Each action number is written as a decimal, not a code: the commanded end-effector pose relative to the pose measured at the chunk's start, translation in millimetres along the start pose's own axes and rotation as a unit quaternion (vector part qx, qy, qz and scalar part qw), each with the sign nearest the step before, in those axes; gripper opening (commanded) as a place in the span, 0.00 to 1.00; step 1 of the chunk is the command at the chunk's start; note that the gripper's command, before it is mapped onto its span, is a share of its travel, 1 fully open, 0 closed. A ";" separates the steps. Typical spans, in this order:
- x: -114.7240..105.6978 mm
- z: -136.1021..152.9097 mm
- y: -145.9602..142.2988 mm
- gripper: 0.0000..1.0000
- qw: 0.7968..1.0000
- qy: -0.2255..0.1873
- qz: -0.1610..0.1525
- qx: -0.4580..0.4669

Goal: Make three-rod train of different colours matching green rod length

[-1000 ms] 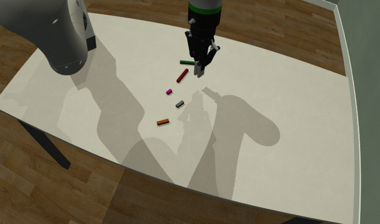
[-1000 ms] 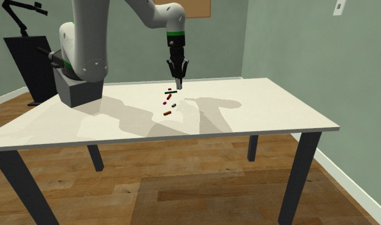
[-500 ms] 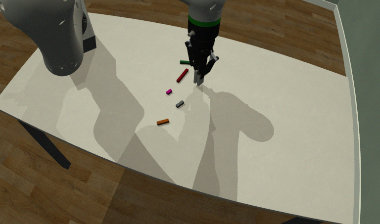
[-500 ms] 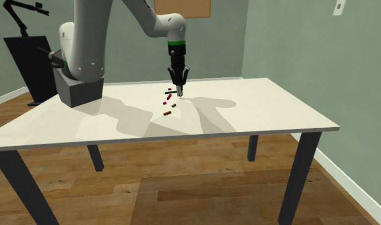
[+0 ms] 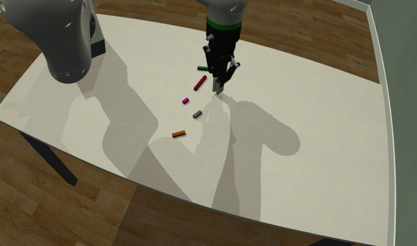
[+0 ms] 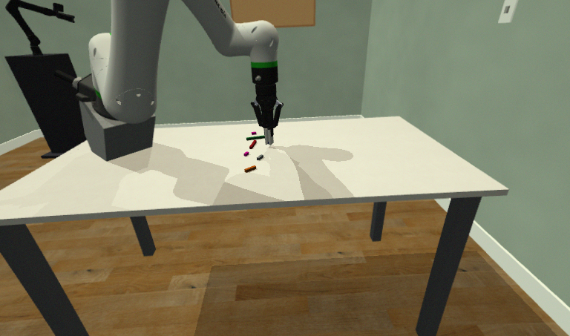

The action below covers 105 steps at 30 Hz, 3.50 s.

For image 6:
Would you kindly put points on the orange rod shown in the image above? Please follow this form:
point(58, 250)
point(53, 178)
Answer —
point(250, 169)

